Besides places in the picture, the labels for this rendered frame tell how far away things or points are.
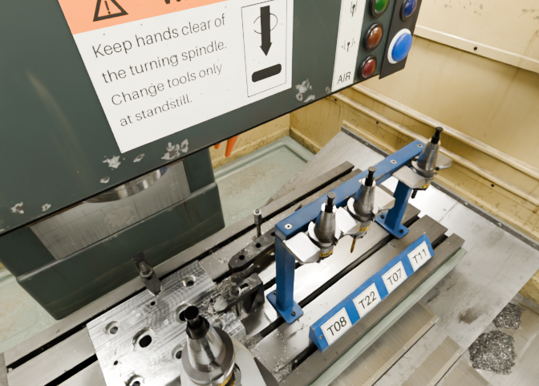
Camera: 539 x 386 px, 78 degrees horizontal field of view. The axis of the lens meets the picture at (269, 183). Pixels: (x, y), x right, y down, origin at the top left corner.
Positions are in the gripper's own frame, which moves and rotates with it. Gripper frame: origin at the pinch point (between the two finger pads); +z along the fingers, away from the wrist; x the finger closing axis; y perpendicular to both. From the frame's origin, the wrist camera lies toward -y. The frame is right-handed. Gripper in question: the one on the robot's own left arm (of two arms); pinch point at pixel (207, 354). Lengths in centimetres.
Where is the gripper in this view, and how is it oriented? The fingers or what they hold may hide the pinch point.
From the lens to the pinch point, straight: 49.0
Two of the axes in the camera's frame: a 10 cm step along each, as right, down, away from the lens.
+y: 0.2, 7.2, 6.9
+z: -6.0, -5.4, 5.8
